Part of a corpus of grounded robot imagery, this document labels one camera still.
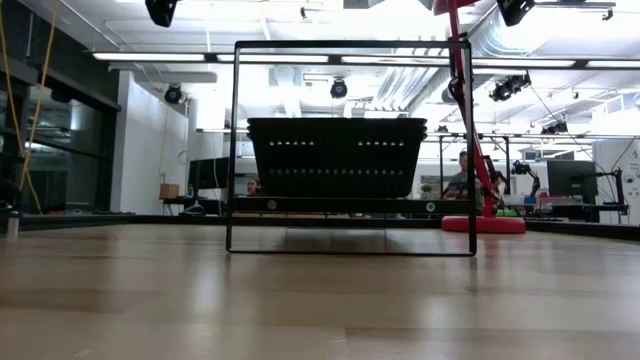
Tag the black background robot arm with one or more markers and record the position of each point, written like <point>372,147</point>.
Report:
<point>524,169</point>

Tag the red desk lamp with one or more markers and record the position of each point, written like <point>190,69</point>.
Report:
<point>482,225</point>

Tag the person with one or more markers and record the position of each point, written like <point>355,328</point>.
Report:
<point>254,187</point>
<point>457,185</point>

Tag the small green plant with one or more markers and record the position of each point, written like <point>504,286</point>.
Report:
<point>426,190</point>

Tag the brown cardboard box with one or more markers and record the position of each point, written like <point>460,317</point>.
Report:
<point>169,191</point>

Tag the black computer monitor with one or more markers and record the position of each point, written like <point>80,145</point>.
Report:
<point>572,180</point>
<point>207,174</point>

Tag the black ceiling spotlight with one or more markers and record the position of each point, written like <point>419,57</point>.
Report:
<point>173,94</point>
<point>338,89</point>
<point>502,91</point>

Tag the long ceiling light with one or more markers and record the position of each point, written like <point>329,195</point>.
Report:
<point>272,58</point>
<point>525,63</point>
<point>395,60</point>
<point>150,57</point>

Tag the black plastic basket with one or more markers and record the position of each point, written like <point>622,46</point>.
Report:
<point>337,160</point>
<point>337,132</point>
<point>337,123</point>
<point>337,126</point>
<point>337,129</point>
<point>337,119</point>

